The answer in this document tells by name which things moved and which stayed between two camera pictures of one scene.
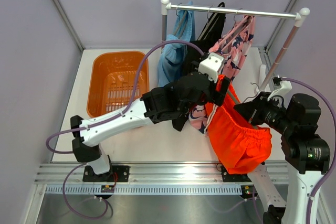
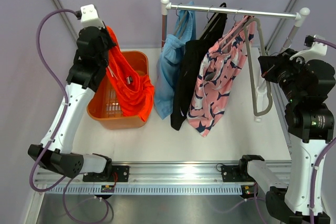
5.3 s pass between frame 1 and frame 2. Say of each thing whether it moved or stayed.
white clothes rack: stayed
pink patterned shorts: stayed
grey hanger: moved
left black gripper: moved
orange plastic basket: stayed
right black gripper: moved
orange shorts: moved
